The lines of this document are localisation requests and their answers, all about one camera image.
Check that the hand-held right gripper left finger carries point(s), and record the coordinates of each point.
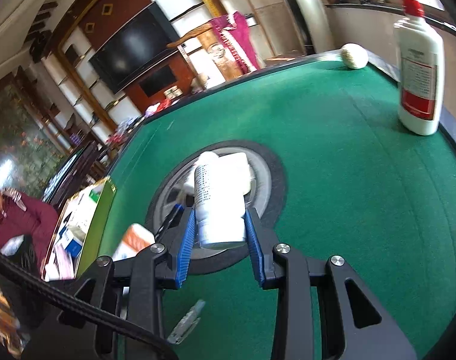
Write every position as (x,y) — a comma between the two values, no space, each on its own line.
(186,247)

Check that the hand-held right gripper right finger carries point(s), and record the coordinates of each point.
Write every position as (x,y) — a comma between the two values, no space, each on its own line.
(255,247)

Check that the small white pill bottle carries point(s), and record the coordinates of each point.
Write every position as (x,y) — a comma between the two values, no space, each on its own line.
(218,202)

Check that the white gold-edged tray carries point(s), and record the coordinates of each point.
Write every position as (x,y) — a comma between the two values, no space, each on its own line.
(100,217)

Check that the white bottle red label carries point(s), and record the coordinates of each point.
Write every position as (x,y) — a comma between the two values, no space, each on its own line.
(419,71)

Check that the blue pen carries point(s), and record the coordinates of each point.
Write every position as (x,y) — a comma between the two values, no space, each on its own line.
(170,219)

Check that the orange white carton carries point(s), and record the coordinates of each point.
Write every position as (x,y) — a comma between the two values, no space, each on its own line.
(134,240)

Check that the grey round disc black rim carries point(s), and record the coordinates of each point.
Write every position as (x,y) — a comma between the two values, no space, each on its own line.
(265,195)

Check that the white rectangular box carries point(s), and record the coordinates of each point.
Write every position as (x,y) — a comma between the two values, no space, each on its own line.
(237,168)

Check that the dark wooden furniture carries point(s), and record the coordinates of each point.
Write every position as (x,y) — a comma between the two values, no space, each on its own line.
(74,172)

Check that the large landscape painting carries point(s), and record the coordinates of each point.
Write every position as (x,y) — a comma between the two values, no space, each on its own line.
(21,135)

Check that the black flat television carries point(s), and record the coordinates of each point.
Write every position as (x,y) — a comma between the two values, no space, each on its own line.
(134,48)

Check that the magenta fringed cloth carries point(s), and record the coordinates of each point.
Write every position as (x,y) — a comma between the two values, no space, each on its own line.
(235,37)

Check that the white textured ball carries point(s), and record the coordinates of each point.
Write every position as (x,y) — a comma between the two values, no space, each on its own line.
(354,56)

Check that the white standing air conditioner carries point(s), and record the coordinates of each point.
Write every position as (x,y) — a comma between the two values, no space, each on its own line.
(288,11)

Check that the small black wall panel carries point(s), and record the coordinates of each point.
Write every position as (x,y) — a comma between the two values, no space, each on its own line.
(156,81)

